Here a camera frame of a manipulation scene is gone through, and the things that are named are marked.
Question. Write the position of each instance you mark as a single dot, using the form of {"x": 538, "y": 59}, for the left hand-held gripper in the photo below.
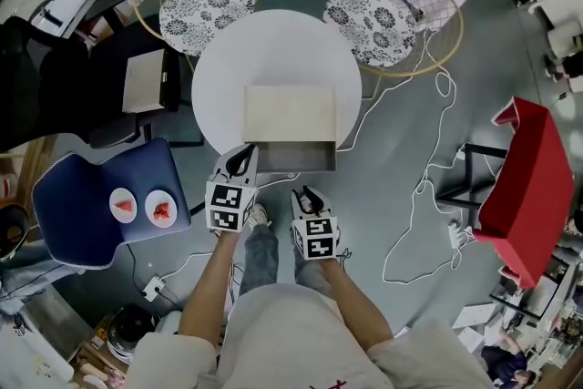
{"x": 225, "y": 205}

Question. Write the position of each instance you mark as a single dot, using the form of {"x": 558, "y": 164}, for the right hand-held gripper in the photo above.
{"x": 319, "y": 239}

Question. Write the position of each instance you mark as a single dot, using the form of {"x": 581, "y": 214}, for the white rectangular box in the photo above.
{"x": 296, "y": 157}

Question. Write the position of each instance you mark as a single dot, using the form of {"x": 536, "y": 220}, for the cream cloth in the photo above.
{"x": 289, "y": 114}

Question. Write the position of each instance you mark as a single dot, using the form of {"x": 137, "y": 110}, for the person's left forearm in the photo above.
{"x": 209, "y": 287}

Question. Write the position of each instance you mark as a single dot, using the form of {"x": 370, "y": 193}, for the person's right forearm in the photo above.
{"x": 360, "y": 310}

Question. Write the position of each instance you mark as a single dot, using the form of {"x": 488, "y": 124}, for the person's white left shoe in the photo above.
{"x": 260, "y": 214}

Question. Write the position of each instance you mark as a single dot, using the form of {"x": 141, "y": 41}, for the person's left leg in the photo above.
{"x": 259, "y": 259}

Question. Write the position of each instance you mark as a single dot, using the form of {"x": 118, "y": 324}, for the white plate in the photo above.
{"x": 123, "y": 195}
{"x": 160, "y": 197}

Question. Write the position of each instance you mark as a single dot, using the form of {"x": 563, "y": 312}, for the watermelon pieces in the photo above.
{"x": 162, "y": 211}

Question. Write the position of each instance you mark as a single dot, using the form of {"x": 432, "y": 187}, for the white round table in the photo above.
{"x": 273, "y": 50}

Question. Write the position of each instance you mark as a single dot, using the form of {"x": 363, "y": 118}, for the watermelon slice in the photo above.
{"x": 124, "y": 207}

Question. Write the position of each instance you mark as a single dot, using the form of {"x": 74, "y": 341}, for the grey flat box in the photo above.
{"x": 143, "y": 82}

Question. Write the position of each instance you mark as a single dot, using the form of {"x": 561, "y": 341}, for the person's white shirt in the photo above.
{"x": 291, "y": 341}

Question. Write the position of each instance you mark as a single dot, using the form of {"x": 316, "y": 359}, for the white power strip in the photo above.
{"x": 455, "y": 236}
{"x": 153, "y": 288}

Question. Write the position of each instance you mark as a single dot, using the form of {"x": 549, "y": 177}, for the floral seat cushion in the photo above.
{"x": 369, "y": 25}
{"x": 205, "y": 13}

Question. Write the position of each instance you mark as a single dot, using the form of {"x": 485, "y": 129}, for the white power adapter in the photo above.
{"x": 461, "y": 154}

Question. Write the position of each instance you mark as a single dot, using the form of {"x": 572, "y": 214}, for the blue padded chair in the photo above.
{"x": 73, "y": 200}

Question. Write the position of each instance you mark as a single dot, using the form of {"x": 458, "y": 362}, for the black round pot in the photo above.
{"x": 132, "y": 328}

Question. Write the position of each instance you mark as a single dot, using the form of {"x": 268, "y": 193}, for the black office chair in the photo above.
{"x": 41, "y": 82}

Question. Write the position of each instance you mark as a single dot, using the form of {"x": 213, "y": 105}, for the red tablecloth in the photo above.
{"x": 528, "y": 191}

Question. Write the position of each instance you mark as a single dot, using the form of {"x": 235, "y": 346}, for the grey denim cloth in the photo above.
{"x": 41, "y": 287}

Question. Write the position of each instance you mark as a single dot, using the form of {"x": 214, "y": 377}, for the white device box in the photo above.
{"x": 68, "y": 4}

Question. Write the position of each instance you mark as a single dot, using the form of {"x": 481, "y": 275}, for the black table frame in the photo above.
{"x": 469, "y": 175}

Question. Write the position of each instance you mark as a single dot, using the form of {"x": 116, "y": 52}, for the black shelf frame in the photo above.
{"x": 528, "y": 287}

